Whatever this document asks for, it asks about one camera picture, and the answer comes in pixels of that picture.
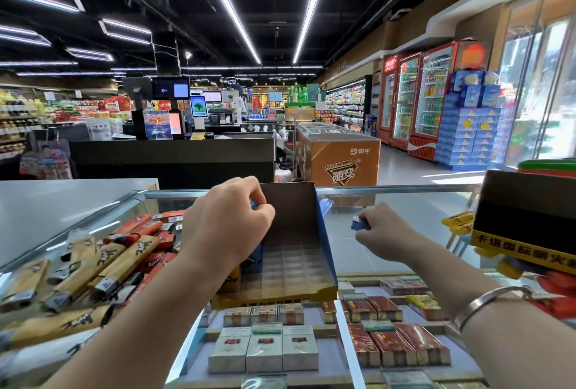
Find hanging plastic bags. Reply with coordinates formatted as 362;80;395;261
20;138;73;178

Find orange round sign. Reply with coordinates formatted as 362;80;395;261
456;40;490;70

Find brown cardboard carton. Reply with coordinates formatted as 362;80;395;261
297;123;381;189

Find long ceiling light strip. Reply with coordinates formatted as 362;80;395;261
292;0;334;64
193;0;262;64

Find person's right forearm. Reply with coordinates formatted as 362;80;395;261
400;235;576;389

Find glass entrance doors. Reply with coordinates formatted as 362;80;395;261
495;0;576;169

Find row of cigarette packs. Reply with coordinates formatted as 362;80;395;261
202;276;453;378

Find black checkout counter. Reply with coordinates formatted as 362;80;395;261
70;135;275;189

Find black yellow display box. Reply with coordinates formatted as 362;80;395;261
470;170;576;276

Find person's right hand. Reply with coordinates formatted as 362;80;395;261
353;202;426;265

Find grocery rack with bottles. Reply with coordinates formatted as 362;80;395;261
0;87;50;160

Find open refrigerated chiller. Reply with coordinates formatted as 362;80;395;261
322;76;372;132

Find person's left hand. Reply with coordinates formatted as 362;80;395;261
178;175;277;283

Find blue yellow lighter display box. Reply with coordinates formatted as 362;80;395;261
214;181;340;310

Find person's left forearm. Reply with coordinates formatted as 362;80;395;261
40;258;221;389

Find stack of blue cartons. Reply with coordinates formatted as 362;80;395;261
436;69;505;171

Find black checkout monitor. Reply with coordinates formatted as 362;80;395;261
151;78;190;100

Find red green container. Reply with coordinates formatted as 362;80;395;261
517;159;576;178

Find red drink fridge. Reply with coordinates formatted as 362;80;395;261
407;40;458;162
389;51;424;151
378;54;400;144

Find pile of blue yellow lighters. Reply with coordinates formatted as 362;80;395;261
441;211;576;319

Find blue poster screen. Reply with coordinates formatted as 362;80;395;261
144;109;172;141

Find silver bracelet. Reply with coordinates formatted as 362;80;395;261
452;285;534;333

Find pile of yellow red lighters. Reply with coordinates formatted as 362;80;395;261
0;208;185;349

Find row of yellow lighters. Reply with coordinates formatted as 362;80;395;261
223;262;243;294

